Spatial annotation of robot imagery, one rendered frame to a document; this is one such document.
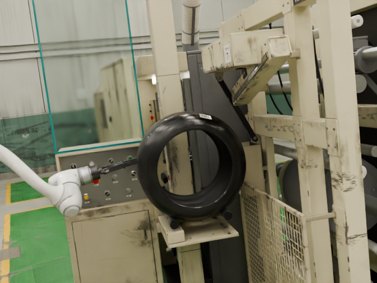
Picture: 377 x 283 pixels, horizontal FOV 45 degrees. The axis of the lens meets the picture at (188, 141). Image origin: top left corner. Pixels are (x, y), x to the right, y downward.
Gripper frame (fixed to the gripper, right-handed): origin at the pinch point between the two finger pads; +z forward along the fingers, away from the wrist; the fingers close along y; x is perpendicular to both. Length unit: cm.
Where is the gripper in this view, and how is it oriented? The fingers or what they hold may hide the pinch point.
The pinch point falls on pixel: (130, 162)
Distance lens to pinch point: 233.6
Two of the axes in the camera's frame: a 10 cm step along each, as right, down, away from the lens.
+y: -1.9, -0.9, 9.8
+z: 9.5, -2.7, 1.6
